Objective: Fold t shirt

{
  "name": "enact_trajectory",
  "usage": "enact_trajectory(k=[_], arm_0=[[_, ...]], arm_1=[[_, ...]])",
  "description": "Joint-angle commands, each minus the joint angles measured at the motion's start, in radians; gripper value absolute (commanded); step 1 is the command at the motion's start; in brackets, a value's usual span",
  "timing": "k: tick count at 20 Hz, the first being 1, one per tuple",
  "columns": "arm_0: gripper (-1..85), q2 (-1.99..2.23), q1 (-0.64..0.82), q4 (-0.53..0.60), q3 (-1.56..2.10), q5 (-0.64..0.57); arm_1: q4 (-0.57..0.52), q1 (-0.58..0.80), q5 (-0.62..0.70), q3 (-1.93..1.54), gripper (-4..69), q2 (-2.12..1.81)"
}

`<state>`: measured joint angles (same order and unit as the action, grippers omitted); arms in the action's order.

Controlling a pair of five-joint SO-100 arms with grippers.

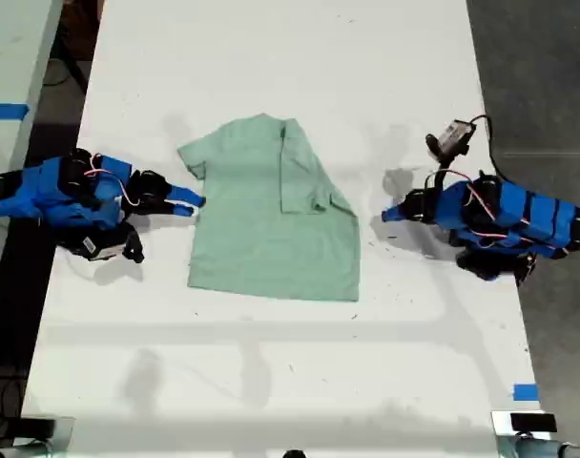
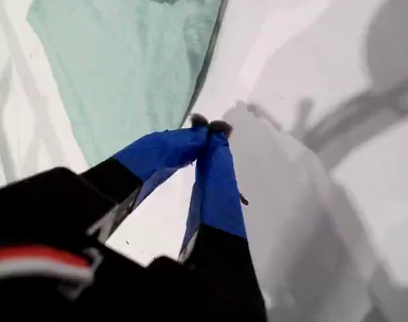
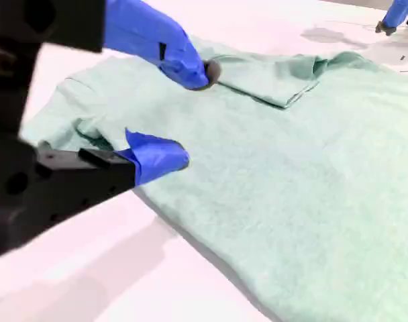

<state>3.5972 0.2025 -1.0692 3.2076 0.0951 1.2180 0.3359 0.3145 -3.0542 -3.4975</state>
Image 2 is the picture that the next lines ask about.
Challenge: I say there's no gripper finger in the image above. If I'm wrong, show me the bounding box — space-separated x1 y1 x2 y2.
79 113 211 245
178 119 269 322

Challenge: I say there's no pale green T-shirt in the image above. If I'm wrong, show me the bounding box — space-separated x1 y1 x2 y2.
26 0 229 167

